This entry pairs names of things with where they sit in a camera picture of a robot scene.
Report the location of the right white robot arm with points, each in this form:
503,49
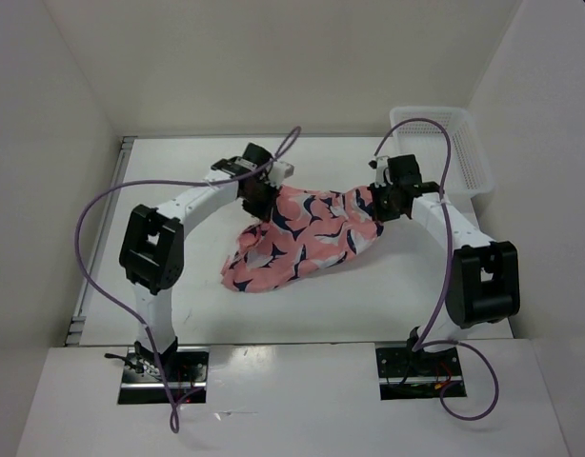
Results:
481,280

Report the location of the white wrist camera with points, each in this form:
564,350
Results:
380,165
278,173

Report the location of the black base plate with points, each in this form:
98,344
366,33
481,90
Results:
187,378
403,375

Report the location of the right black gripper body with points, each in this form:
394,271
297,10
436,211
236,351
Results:
384,204

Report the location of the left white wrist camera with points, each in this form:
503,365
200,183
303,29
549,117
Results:
278,173

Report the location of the white plastic mesh basket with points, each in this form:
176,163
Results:
443,139

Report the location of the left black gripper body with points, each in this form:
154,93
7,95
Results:
261,197

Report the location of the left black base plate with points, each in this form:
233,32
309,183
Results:
187,378

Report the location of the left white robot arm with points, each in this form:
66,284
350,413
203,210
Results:
152,253

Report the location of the aluminium rail table edge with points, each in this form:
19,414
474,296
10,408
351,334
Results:
105,208

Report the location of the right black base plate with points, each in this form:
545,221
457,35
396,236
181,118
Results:
403,375

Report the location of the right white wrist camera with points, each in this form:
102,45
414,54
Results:
380,165

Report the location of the pink shark print shorts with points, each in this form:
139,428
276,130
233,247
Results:
309,230

